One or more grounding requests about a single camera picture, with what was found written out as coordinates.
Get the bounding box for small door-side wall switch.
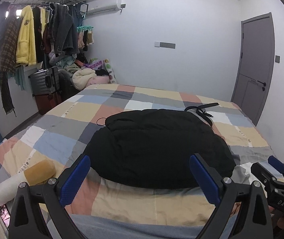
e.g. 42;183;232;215
275;55;280;63

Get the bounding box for large black padded coat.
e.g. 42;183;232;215
85;105;236;189

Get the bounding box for grey hard-shell suitcase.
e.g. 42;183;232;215
29;66;60;96

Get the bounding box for teal hanging garment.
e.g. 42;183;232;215
14;65;27;91

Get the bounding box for patchwork checked bed sheet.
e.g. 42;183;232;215
0;83;280;239

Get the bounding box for grey bedroom door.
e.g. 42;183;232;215
231;12;275;125

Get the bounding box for pink folded blanket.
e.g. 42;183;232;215
86;75;110;87

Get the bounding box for dotted white pillow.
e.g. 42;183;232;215
103;59;118;84

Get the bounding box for white air conditioner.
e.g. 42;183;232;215
87;0;122;15

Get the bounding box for green sock drying hanger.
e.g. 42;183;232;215
77;26;94;32

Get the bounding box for dark denim jacket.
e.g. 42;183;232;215
49;3;78;55

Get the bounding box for black jacket on rack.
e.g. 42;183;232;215
33;7;44;63

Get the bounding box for yellow fleece jacket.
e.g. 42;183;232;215
16;5;37;66

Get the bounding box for brown and cream bolster pillow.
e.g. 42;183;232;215
0;159;56;206

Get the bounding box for brown plaid scarf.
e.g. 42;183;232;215
0;14;21;114

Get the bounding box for grey wall switch panel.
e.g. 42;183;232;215
154;42;176;49

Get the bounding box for cream fluffy blanket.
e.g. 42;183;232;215
72;68;96;91

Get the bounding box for maroon garment on rack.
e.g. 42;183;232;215
42;24;52;54

